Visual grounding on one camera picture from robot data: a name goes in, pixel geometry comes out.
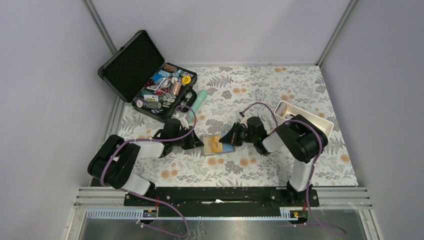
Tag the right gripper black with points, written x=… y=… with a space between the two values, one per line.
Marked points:
x=232 y=137

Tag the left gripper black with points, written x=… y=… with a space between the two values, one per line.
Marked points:
x=193 y=142

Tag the taupe leather card holder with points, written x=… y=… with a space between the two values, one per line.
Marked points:
x=227 y=148

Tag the orange illustrated credit card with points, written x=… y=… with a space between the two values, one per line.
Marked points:
x=212 y=144

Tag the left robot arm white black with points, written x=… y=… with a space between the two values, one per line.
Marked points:
x=114 y=162

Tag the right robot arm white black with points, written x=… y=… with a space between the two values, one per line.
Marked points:
x=304 y=140

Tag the playing card deck box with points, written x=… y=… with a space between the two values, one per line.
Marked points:
x=151 y=98

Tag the floral patterned table mat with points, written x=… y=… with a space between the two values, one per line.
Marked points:
x=257 y=90

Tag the mint green tube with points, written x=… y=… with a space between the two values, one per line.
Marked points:
x=201 y=96

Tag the white rectangular tray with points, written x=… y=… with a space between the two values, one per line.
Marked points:
x=285 y=111

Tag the yellow poker chip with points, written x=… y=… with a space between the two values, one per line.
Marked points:
x=186 y=79

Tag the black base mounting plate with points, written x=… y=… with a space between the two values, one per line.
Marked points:
x=221 y=202

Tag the black poker chip case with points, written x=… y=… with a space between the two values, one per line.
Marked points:
x=133 y=72

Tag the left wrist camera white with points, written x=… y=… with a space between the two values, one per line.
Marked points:
x=182 y=118

